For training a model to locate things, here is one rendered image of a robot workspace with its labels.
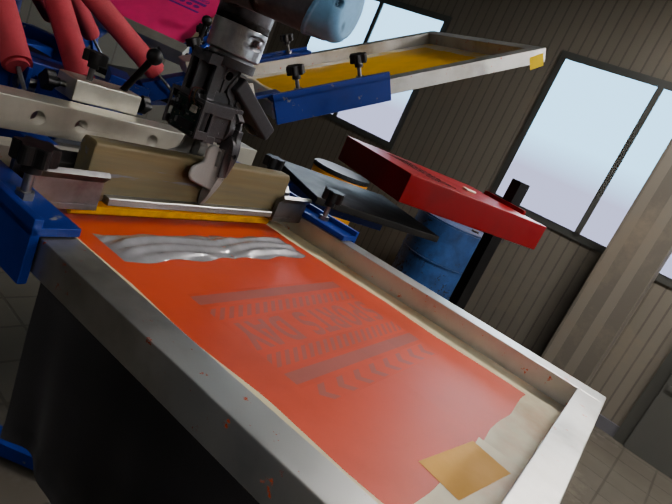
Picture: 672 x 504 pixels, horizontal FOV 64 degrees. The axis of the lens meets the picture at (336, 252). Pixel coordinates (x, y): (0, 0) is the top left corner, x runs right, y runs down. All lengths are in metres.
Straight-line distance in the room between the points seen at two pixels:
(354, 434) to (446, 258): 3.03
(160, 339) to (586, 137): 3.69
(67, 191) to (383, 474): 0.46
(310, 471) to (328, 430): 0.12
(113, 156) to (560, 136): 3.55
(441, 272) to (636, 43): 1.90
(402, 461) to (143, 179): 0.48
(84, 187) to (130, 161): 0.07
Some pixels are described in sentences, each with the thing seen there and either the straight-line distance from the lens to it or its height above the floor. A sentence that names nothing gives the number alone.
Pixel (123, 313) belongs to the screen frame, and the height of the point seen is 0.99.
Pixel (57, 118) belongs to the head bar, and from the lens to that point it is 0.94.
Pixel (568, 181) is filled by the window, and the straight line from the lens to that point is 3.96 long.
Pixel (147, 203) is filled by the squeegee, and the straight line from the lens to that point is 0.76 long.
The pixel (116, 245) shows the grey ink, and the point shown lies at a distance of 0.69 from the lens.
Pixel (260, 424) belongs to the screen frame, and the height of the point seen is 0.99.
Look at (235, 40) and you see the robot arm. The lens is 0.77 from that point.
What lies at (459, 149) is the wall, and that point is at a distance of 4.28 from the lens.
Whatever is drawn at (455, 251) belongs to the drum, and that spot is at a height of 0.64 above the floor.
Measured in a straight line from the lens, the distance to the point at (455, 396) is 0.69.
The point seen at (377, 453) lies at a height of 0.96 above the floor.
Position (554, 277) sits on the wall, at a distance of 3.96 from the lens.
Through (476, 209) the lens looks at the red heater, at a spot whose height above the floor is 1.08.
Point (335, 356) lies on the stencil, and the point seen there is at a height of 0.96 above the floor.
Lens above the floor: 1.22
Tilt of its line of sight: 15 degrees down
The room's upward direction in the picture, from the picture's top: 24 degrees clockwise
